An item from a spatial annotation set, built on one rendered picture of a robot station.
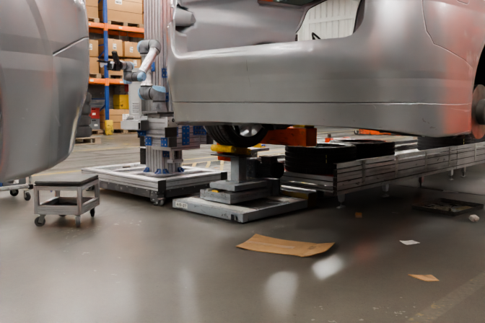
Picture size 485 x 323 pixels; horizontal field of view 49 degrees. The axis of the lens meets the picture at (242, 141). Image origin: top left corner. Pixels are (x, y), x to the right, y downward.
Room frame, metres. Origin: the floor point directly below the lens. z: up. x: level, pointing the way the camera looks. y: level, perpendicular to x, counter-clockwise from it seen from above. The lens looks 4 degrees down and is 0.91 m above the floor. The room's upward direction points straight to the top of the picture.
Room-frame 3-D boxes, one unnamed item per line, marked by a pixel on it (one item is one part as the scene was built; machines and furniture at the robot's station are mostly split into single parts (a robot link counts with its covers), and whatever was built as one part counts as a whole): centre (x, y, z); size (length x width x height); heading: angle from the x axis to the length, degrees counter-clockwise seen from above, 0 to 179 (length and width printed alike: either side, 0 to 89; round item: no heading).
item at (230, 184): (4.56, 0.03, 0.32); 0.40 x 0.30 x 0.28; 136
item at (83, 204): (4.02, 1.32, 0.17); 0.43 x 0.36 x 0.34; 176
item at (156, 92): (4.85, 0.76, 0.98); 0.13 x 0.12 x 0.14; 61
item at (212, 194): (4.54, 0.05, 0.13); 0.50 x 0.36 x 0.10; 136
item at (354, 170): (5.37, -1.63, 0.28); 2.47 x 0.06 x 0.22; 136
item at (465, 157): (6.90, -2.55, 0.20); 1.00 x 0.86 x 0.39; 136
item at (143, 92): (4.91, 0.87, 1.19); 0.15 x 0.12 x 0.55; 61
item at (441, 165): (5.65, -1.34, 0.14); 2.47 x 0.85 x 0.27; 136
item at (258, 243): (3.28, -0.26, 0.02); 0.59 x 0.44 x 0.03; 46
